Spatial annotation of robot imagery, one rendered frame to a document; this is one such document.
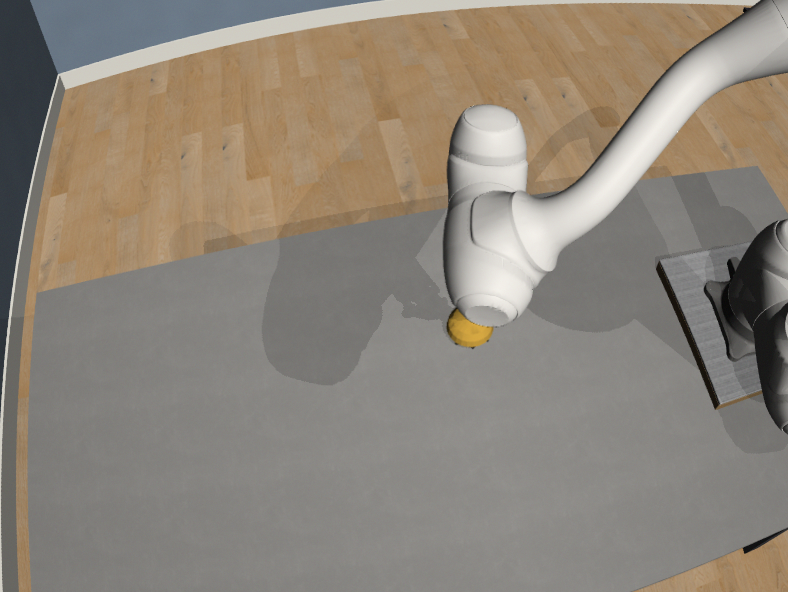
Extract yellow dome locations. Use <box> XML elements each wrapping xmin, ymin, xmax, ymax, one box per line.
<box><xmin>447</xmin><ymin>307</ymin><xmax>493</xmax><ymax>349</ymax></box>

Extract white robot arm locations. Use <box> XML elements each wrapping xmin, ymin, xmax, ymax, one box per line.
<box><xmin>443</xmin><ymin>0</ymin><xmax>788</xmax><ymax>434</ymax></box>

